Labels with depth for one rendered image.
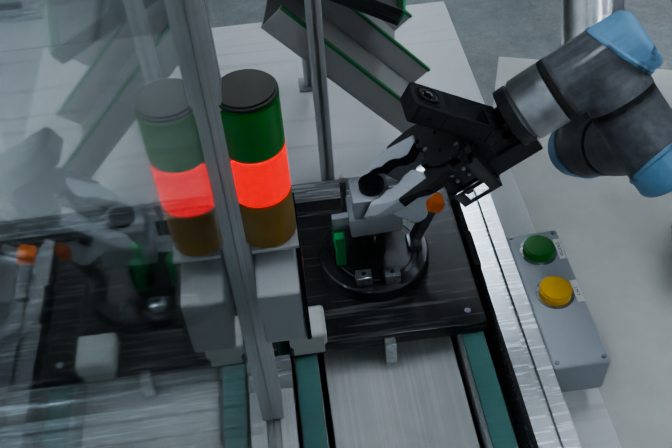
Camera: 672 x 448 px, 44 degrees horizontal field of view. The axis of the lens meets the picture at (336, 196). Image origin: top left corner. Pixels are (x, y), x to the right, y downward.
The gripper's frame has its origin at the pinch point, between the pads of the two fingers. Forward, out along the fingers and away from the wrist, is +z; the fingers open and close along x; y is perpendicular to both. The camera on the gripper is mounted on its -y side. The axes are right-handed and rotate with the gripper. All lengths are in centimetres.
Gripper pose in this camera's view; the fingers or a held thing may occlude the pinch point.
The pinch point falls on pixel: (366, 192)
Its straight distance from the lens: 98.2
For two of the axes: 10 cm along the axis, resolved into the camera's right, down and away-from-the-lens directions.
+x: -1.2, -7.1, 7.0
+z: -7.8, 5.0, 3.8
